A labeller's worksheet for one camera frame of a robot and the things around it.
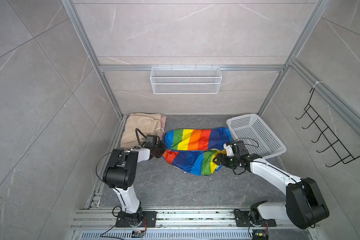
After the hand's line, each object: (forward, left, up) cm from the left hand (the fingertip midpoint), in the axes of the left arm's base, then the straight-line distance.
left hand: (168, 143), depth 99 cm
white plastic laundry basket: (+2, -65, -3) cm, 65 cm away
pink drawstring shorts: (+23, +4, -1) cm, 23 cm away
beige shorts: (+12, +13, +6) cm, 19 cm away
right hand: (-15, -31, +3) cm, 34 cm away
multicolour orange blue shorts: (-6, -16, 0) cm, 18 cm away
